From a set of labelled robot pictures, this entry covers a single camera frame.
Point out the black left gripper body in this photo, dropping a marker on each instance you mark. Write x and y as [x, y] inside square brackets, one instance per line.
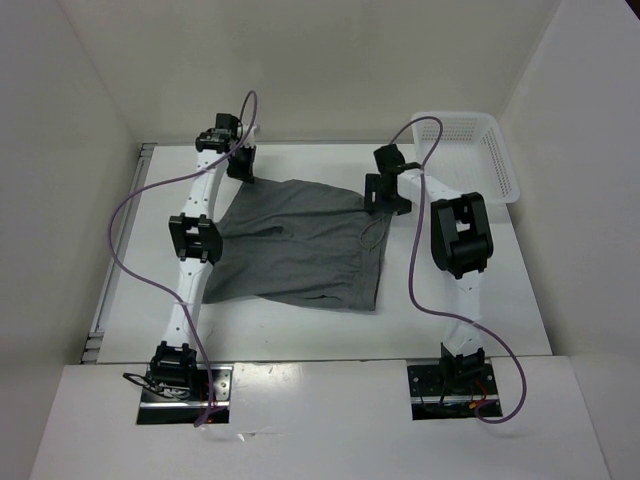
[239, 165]

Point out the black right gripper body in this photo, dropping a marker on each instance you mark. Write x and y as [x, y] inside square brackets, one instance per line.
[384, 200]

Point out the grey shorts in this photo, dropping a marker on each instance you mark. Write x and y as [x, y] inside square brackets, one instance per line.
[300, 243]

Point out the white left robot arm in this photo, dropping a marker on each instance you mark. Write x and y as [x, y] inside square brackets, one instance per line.
[227, 148]

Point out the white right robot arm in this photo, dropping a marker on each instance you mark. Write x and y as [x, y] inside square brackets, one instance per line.
[461, 244]

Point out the white plastic basket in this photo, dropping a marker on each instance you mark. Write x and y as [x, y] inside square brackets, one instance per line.
[464, 152]

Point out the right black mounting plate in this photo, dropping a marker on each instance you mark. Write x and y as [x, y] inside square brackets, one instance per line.
[433, 399]

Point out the black mounting plate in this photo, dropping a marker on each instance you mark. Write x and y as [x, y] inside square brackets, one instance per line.
[433, 399]
[163, 405]

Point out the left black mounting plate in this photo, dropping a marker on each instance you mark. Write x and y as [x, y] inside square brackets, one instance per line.
[163, 405]

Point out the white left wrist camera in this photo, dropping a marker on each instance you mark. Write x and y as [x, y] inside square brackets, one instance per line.
[247, 135]

